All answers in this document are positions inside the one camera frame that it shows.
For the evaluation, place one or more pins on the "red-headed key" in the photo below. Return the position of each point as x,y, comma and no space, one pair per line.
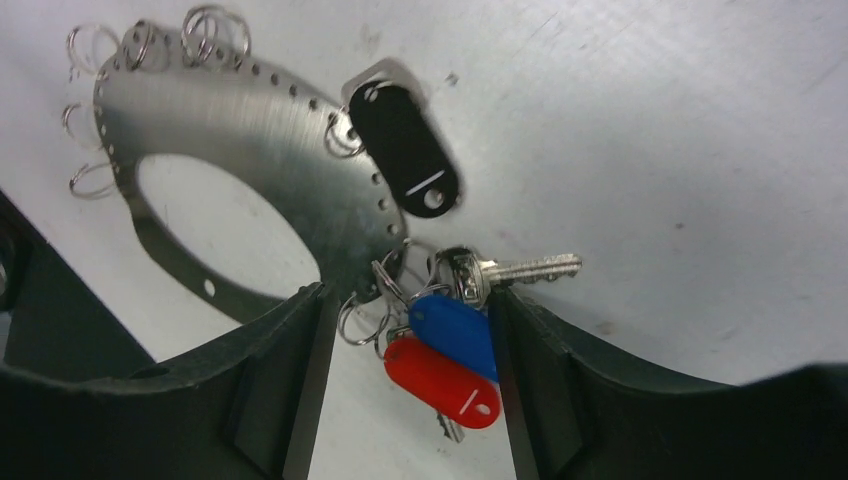
460,398

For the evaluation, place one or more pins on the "black-headed key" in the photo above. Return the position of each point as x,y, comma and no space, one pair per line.
389,112

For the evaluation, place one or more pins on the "blue-headed key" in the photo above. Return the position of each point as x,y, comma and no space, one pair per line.
455,324

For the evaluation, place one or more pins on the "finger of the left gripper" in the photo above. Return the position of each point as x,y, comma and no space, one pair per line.
52,323

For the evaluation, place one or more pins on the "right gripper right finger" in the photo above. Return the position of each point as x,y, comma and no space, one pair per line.
578,407

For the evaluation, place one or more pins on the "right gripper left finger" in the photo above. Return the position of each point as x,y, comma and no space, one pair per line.
245,405

